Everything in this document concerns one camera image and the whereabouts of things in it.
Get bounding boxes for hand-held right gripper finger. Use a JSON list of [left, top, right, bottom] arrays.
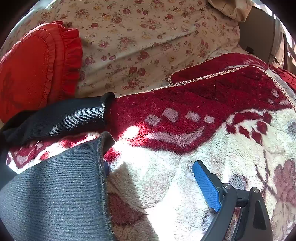
[[193, 160, 274, 241]]

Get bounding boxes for black knit pants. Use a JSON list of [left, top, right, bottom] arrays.
[[0, 92, 116, 241]]

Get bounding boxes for red and white fleece blanket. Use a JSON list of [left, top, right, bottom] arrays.
[[6, 53, 296, 241]]

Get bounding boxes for red ruffled cushion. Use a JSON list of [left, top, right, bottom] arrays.
[[0, 21, 83, 124], [275, 67, 296, 91]]

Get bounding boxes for floral bedsheet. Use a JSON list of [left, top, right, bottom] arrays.
[[0, 0, 242, 98]]

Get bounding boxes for beige floral pillow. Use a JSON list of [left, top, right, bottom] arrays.
[[207, 0, 252, 22]]

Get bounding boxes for grey furniture frame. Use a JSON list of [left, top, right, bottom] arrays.
[[268, 14, 292, 70]]

